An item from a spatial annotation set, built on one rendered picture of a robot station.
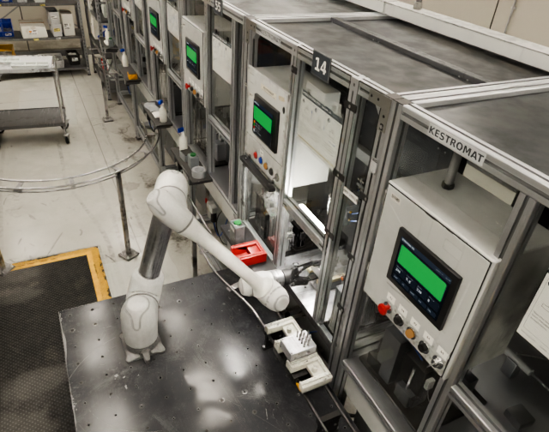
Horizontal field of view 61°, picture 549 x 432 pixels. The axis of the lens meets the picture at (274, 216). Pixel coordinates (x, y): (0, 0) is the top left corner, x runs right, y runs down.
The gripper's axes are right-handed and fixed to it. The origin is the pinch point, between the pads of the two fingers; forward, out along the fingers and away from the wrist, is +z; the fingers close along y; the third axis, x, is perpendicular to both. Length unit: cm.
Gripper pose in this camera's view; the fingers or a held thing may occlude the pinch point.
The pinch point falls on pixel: (317, 269)
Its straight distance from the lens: 230.5
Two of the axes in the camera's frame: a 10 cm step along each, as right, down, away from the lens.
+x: -4.3, -5.4, 7.2
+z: 8.9, -1.4, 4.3
